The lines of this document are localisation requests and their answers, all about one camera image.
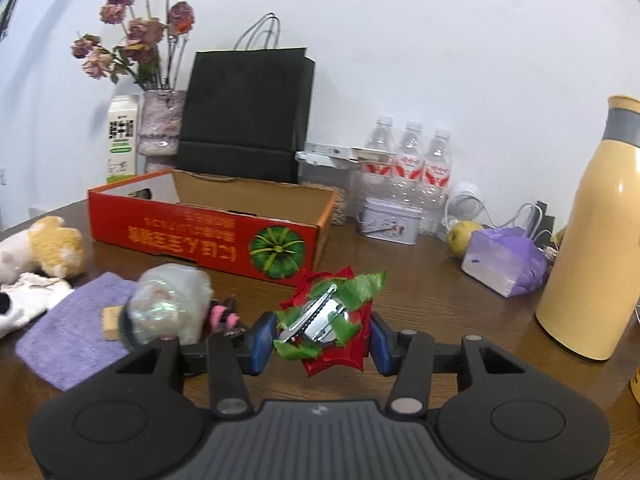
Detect iridescent clear plastic ball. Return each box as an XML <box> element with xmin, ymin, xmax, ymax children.
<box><xmin>126</xmin><ymin>263</ymin><xmax>214</xmax><ymax>344</ymax></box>

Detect red green ribbon flower clip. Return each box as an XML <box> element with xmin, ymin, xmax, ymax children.
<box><xmin>273</xmin><ymin>266</ymin><xmax>387</xmax><ymax>377</ymax></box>

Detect black braided cable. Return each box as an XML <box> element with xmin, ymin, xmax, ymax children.
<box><xmin>115</xmin><ymin>296</ymin><xmax>249</xmax><ymax>354</ymax></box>

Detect small beige soap block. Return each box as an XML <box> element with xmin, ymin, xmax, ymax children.
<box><xmin>101</xmin><ymin>306</ymin><xmax>122</xmax><ymax>341</ymax></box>

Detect purple knitted drawstring bag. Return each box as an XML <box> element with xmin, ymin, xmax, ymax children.
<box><xmin>15</xmin><ymin>272</ymin><xmax>136</xmax><ymax>391</ymax></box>

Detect white cloth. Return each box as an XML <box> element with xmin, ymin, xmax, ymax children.
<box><xmin>0</xmin><ymin>273</ymin><xmax>74</xmax><ymax>338</ymax></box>

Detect yellow white plush toy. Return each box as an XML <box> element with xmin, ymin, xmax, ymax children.
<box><xmin>1</xmin><ymin>216</ymin><xmax>86</xmax><ymax>285</ymax></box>

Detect yellow green apple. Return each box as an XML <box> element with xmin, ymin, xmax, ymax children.
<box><xmin>446</xmin><ymin>220</ymin><xmax>484</xmax><ymax>259</ymax></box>

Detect purple white gift bag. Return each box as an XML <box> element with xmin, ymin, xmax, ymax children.
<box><xmin>461</xmin><ymin>226</ymin><xmax>548</xmax><ymax>298</ymax></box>

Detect small white tin box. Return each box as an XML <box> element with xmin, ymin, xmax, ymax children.
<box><xmin>357</xmin><ymin>197</ymin><xmax>422</xmax><ymax>246</ymax></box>

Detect red cardboard pumpkin box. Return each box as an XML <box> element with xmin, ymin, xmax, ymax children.
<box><xmin>88</xmin><ymin>169</ymin><xmax>337</xmax><ymax>286</ymax></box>

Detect small white desk fan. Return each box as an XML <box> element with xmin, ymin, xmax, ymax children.
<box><xmin>437</xmin><ymin>181</ymin><xmax>484</xmax><ymax>240</ymax></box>

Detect left clear water bottle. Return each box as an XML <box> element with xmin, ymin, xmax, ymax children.
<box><xmin>359</xmin><ymin>116</ymin><xmax>394</xmax><ymax>210</ymax></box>

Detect clear water bottle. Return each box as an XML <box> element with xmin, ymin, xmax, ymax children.
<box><xmin>359</xmin><ymin>116</ymin><xmax>394</xmax><ymax>210</ymax></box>
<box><xmin>420</xmin><ymin>128</ymin><xmax>452</xmax><ymax>235</ymax></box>
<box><xmin>392</xmin><ymin>122</ymin><xmax>424</xmax><ymax>208</ymax></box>

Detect middle clear water bottle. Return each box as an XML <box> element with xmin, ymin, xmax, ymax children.
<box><xmin>392</xmin><ymin>122</ymin><xmax>424</xmax><ymax>208</ymax></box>

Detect yellow thermos jug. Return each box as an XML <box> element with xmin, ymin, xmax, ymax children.
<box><xmin>535</xmin><ymin>96</ymin><xmax>639</xmax><ymax>361</ymax></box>

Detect right clear water bottle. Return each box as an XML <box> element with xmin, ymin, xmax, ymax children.
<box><xmin>420</xmin><ymin>128</ymin><xmax>452</xmax><ymax>235</ymax></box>

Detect clear plastic food container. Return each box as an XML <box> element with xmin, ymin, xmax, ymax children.
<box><xmin>295</xmin><ymin>152</ymin><xmax>357</xmax><ymax>226</ymax></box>

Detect flat white carton box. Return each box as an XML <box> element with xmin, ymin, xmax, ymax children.
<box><xmin>303</xmin><ymin>142</ymin><xmax>393</xmax><ymax>164</ymax></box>

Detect black paper shopping bag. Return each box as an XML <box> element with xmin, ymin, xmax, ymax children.
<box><xmin>174</xmin><ymin>12</ymin><xmax>317</xmax><ymax>186</ymax></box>

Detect white green milk carton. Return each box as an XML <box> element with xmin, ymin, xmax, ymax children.
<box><xmin>106</xmin><ymin>96</ymin><xmax>139</xmax><ymax>183</ymax></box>

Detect dried pink rose bouquet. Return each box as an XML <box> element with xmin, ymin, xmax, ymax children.
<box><xmin>70</xmin><ymin>0</ymin><xmax>195</xmax><ymax>91</ymax></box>

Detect white charging cable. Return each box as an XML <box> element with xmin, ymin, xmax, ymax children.
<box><xmin>479</xmin><ymin>201</ymin><xmax>551</xmax><ymax>241</ymax></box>

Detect white wall socket plate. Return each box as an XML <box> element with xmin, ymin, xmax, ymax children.
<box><xmin>28</xmin><ymin>207</ymin><xmax>48</xmax><ymax>219</ymax></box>

